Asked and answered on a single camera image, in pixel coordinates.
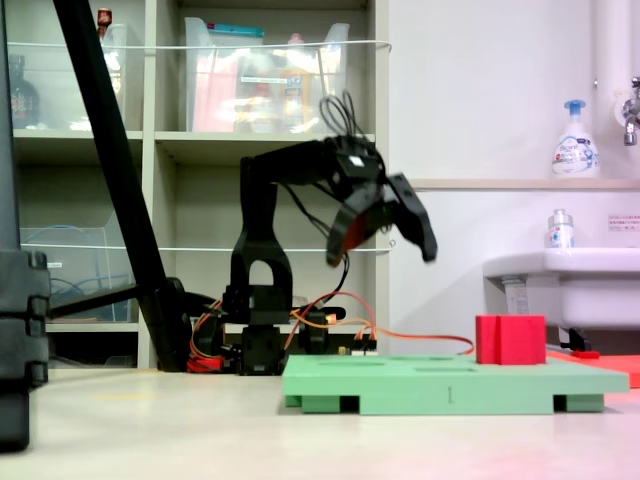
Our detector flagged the black sink bracket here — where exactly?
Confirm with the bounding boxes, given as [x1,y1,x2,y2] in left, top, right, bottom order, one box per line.
[558,325,592,352]

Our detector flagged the small clear bottle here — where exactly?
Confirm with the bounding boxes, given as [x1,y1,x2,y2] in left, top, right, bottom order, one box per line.
[545,208,576,250]

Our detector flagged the cream shelf unit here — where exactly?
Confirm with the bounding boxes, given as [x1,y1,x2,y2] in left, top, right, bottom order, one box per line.
[0,0,391,371]

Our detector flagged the white sink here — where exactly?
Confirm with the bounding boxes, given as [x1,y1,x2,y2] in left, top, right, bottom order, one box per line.
[482,247,640,332]

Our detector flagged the short orange wire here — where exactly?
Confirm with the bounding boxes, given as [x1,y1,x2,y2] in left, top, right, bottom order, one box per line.
[188,299,224,374]

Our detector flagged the red cross columnar block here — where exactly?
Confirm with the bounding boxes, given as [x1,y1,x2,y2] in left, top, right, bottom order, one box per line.
[474,314,548,366]

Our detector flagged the pink package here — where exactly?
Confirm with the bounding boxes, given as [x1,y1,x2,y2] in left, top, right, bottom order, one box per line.
[192,54,241,132]

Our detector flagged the sink label sticker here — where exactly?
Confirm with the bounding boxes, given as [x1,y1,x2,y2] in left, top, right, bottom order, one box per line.
[501,274,531,317]

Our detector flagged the notched black tripod leg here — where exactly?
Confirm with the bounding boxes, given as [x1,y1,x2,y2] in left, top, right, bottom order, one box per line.
[0,0,51,454]

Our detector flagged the thin black tripod strut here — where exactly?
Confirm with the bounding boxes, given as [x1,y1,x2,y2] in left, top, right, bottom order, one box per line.
[47,283,141,321]

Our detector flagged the black gripper cable loops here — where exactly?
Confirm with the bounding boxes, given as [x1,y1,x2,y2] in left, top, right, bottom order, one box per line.
[318,89,367,140]

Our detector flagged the metal faucet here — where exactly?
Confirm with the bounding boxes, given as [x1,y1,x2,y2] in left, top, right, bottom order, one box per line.
[613,76,640,147]

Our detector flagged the white cord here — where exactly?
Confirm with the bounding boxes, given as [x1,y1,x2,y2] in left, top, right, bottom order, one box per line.
[7,39,394,54]

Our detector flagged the dark round bottle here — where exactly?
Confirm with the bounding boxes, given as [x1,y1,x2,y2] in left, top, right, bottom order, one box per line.
[7,53,41,130]

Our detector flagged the yellow bottle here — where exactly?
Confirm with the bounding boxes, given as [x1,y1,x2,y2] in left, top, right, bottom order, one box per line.
[278,32,321,134]

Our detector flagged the small circuit board with connectors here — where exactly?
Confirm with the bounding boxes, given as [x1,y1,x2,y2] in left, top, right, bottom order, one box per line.
[335,343,380,358]

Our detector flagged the green shape hole board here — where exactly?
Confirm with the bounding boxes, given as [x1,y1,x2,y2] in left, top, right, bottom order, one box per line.
[281,353,631,416]

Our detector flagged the white pump soap bottle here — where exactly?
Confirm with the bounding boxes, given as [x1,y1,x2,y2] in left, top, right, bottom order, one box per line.
[551,98,601,180]

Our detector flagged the long orange wire loop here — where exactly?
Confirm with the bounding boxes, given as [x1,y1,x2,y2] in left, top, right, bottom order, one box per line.
[287,291,476,357]

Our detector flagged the black cable joined to orange wire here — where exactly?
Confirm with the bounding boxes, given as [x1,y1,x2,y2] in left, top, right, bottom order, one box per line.
[284,182,351,304]

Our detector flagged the wall notice sticker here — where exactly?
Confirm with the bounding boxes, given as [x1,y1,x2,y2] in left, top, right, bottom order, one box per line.
[608,213,640,233]

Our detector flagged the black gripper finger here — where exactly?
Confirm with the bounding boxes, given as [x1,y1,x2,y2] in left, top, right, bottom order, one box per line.
[327,194,396,267]
[388,172,439,264]

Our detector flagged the large clear storage bin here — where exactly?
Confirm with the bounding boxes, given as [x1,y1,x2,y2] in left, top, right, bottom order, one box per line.
[183,17,351,135]

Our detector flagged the teal edged package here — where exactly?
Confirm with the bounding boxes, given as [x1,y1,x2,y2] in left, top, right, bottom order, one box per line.
[206,22,266,39]

